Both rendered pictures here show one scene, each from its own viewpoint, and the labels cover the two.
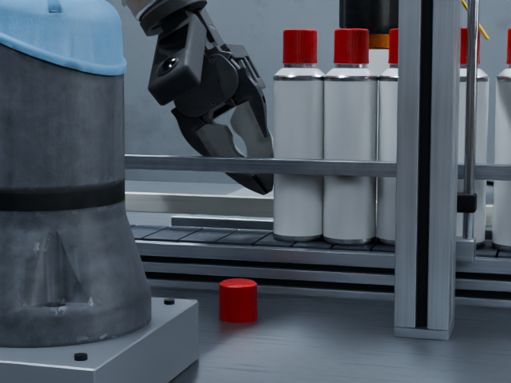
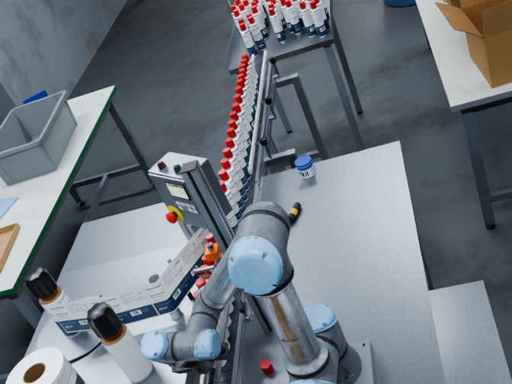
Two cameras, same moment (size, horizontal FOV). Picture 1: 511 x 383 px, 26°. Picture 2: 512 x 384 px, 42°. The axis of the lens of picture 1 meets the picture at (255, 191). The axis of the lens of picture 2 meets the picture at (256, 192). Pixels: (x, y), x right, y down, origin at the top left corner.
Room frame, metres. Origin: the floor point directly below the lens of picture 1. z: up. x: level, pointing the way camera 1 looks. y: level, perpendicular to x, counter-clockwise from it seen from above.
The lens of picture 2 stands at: (0.71, 1.40, 2.35)
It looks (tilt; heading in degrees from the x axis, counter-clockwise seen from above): 33 degrees down; 272
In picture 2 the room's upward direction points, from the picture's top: 25 degrees counter-clockwise
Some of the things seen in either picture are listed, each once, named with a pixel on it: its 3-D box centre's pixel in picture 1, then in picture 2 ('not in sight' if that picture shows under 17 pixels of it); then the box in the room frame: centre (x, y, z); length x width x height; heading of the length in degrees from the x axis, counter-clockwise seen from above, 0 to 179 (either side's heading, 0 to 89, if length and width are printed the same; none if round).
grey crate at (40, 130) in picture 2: not in sight; (34, 138); (1.92, -2.27, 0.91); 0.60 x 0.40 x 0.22; 77
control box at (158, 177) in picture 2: not in sight; (190, 191); (0.94, -0.22, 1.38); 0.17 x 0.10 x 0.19; 129
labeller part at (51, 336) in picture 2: not in sight; (76, 328); (1.58, -0.47, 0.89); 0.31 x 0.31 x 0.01
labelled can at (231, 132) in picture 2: not in sight; (238, 148); (0.80, -1.04, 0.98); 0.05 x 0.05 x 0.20
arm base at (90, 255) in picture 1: (42, 249); (331, 357); (0.76, 0.15, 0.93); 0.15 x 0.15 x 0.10
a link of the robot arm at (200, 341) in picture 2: not in sight; (198, 340); (1.05, 0.15, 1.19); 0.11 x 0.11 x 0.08; 68
